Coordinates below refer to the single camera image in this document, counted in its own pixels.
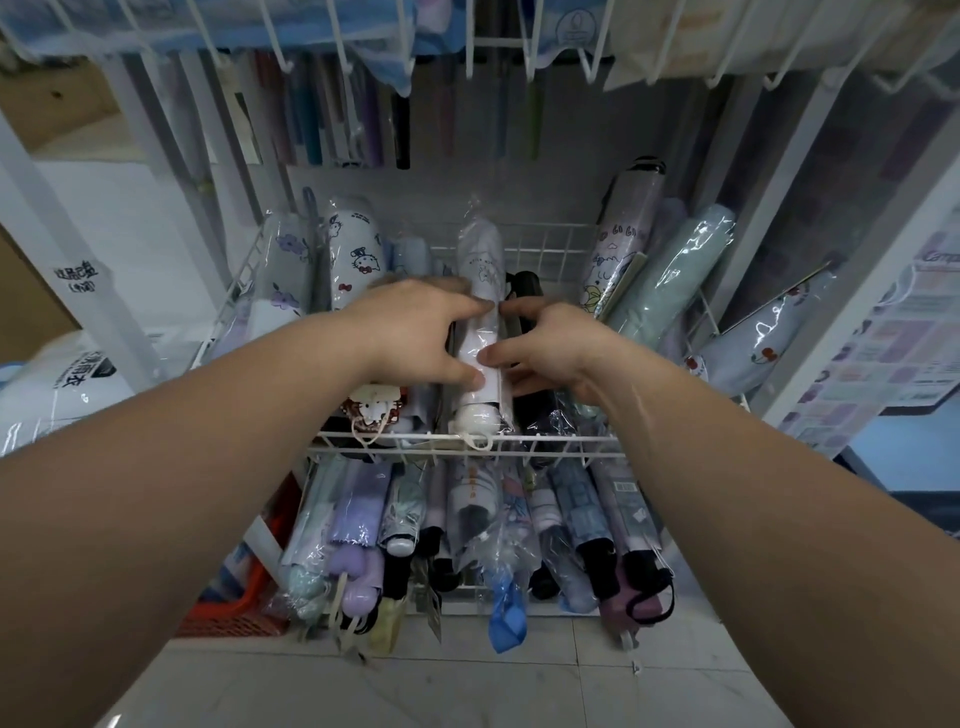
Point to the person's right forearm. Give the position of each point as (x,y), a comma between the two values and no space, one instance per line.
(757,540)

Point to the person's left thumb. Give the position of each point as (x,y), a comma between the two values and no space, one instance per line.
(466,373)

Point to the person's left hand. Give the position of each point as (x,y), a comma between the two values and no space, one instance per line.
(405,330)

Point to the white metal shelf frame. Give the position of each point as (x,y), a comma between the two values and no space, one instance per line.
(817,225)

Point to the white cat print umbrella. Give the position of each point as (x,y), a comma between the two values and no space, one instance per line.
(356,247)

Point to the person's right thumb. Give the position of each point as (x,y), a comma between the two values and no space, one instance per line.
(502,354)

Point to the red plastic basket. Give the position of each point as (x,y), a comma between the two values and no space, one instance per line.
(240,592)

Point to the row of hanging long umbrellas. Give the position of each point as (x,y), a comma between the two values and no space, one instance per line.
(352,112)

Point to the pile of wrapped folded umbrellas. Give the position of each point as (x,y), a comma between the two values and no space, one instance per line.
(480,525)

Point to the person's right hand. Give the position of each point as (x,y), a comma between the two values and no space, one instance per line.
(559,349)

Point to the mint green folded umbrella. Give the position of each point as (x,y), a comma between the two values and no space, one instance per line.
(667,277)

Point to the pastel printed poster board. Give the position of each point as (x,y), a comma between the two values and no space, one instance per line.
(885,337)

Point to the purple flower print umbrella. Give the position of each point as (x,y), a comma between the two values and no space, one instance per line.
(285,262)

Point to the person's left forearm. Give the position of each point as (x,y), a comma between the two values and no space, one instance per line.
(172,495)

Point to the white cardboard box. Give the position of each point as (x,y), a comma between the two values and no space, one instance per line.
(127,232)

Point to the lilac doodle print umbrella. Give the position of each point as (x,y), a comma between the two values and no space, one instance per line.
(626,225)

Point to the white plastic packaged raincoat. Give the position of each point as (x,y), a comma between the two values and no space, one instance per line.
(56,386)

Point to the light blue folded umbrella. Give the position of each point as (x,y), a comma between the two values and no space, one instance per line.
(409,259)

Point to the black folded umbrella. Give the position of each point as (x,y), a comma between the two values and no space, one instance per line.
(536,416)

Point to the cherry print pale umbrella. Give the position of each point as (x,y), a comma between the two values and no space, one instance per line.
(757,334)

